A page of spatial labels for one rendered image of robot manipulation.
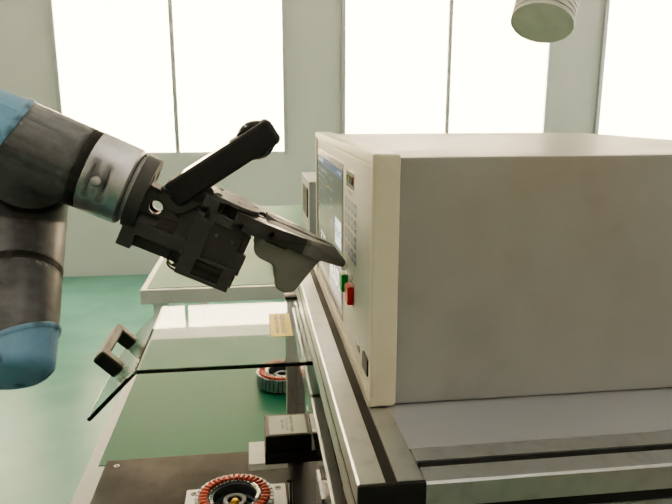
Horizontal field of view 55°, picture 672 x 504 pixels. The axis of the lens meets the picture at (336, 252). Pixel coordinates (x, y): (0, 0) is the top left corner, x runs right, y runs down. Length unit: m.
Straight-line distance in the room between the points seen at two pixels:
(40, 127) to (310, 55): 4.78
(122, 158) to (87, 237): 4.96
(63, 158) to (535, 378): 0.44
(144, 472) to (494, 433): 0.75
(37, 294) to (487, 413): 0.41
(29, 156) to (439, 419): 0.41
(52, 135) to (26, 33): 4.97
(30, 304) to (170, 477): 0.57
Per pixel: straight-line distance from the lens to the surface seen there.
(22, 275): 0.64
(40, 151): 0.61
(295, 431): 0.91
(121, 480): 1.14
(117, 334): 0.90
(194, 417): 1.35
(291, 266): 0.62
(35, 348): 0.62
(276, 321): 0.89
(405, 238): 0.50
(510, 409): 0.55
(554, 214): 0.54
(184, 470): 1.14
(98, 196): 0.61
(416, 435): 0.50
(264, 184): 5.34
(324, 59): 5.35
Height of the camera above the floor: 1.35
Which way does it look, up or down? 13 degrees down
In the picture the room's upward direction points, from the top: straight up
